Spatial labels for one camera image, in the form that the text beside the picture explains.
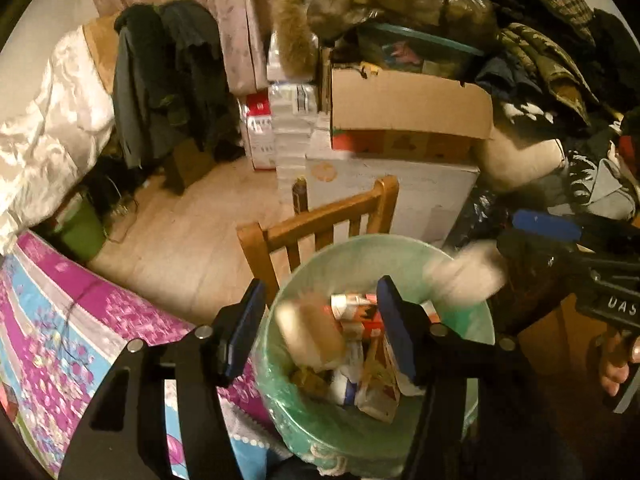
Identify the small tan cube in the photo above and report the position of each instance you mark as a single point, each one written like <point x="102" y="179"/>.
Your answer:
<point x="310" y="332"/>

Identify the stacked white packages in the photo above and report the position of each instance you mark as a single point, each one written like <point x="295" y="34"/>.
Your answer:
<point x="276" y="125"/>

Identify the small green bucket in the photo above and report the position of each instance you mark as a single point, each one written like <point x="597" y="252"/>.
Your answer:
<point x="77" y="230"/>

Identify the colourful floral striped bedspread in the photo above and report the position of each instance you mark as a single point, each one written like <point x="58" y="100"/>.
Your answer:
<point x="62" y="328"/>

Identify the white satin cover right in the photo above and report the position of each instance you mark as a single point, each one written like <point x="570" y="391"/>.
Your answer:
<point x="49" y="148"/>

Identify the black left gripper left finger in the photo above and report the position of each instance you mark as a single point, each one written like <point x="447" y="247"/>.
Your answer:
<point x="122" y="434"/>

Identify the right hand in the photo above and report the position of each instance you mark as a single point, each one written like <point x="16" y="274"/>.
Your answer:
<point x="617" y="353"/>

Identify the brown cardboard box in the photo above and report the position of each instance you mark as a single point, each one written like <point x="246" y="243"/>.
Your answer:
<point x="405" y="116"/>

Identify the wooden chair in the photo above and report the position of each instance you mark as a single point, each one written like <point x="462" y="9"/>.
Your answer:
<point x="371" y="212"/>

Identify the green bagged trash bin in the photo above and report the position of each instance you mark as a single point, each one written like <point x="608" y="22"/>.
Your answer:
<point x="331" y="433"/>

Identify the black plastic bag bundle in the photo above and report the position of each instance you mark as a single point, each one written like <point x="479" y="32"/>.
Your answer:
<point x="300" y="27"/>

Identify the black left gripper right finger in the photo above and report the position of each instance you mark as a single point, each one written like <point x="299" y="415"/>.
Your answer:
<point x="483" y="415"/>

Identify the dark jacket on chair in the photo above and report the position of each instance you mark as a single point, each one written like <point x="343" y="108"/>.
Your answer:
<point x="169" y="88"/>

